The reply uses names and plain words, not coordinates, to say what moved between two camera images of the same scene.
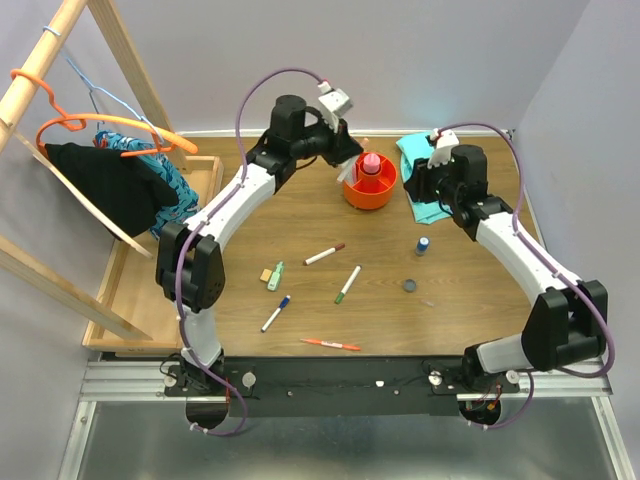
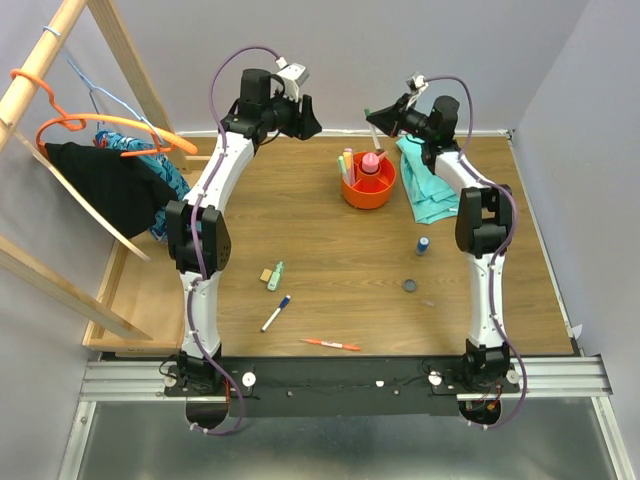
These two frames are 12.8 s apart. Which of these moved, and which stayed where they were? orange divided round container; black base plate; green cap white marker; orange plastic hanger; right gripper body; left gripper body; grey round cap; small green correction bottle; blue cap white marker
Moved: right gripper body; green cap white marker; left gripper body
Stayed: blue cap white marker; black base plate; orange plastic hanger; grey round cap; small green correction bottle; orange divided round container
